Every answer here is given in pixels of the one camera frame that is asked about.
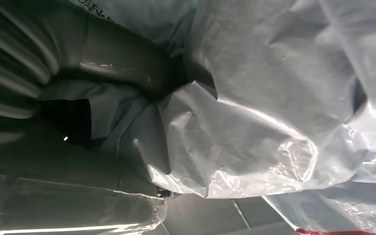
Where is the clear plastic wrist cover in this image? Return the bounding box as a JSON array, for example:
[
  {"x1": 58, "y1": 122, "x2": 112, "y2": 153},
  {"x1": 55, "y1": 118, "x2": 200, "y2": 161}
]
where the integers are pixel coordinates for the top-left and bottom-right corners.
[{"x1": 0, "y1": 176, "x2": 168, "y2": 235}]

